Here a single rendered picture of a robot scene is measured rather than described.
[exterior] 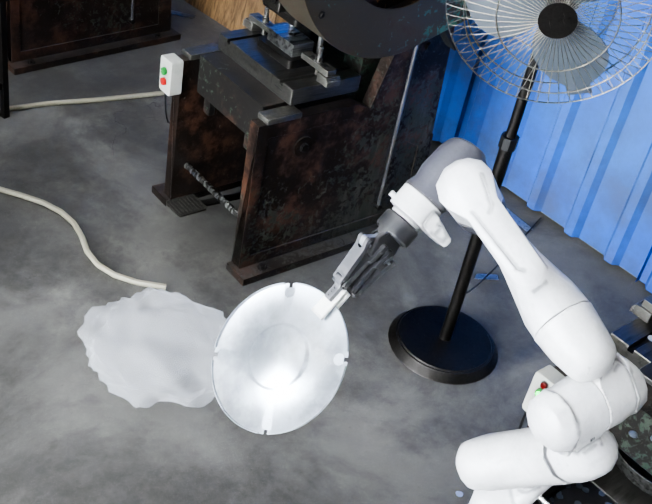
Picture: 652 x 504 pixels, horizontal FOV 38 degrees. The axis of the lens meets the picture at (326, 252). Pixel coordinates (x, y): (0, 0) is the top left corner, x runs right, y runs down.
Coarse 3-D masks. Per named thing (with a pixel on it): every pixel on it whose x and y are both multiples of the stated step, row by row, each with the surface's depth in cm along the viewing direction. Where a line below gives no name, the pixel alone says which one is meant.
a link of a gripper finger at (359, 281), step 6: (390, 252) 176; (384, 258) 176; (372, 264) 177; (378, 264) 176; (366, 270) 177; (372, 270) 177; (360, 276) 177; (366, 276) 177; (354, 282) 177; (360, 282) 177; (354, 288) 177; (354, 294) 178
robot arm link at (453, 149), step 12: (444, 144) 174; (456, 144) 173; (468, 144) 172; (432, 156) 174; (444, 156) 172; (456, 156) 172; (468, 156) 172; (480, 156) 173; (420, 168) 175; (432, 168) 173; (408, 180) 176; (420, 180) 173; (432, 180) 172; (420, 192) 172; (432, 192) 172; (504, 204) 171; (468, 228) 171
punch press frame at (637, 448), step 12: (648, 384) 237; (648, 396) 233; (648, 408) 230; (624, 420) 234; (636, 420) 232; (648, 420) 229; (612, 432) 238; (624, 432) 236; (636, 432) 233; (648, 432) 230; (624, 444) 237; (636, 444) 234; (648, 444) 231; (636, 456) 235; (648, 456) 232; (648, 468) 233
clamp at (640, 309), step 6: (642, 300) 249; (648, 300) 246; (636, 306) 248; (642, 306) 247; (648, 306) 246; (636, 312) 248; (642, 312) 247; (648, 312) 246; (642, 318) 247; (648, 318) 246
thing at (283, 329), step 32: (256, 320) 183; (288, 320) 180; (320, 320) 177; (256, 352) 180; (288, 352) 177; (320, 352) 174; (224, 384) 181; (256, 384) 178; (288, 384) 175; (320, 384) 172; (256, 416) 176; (288, 416) 173
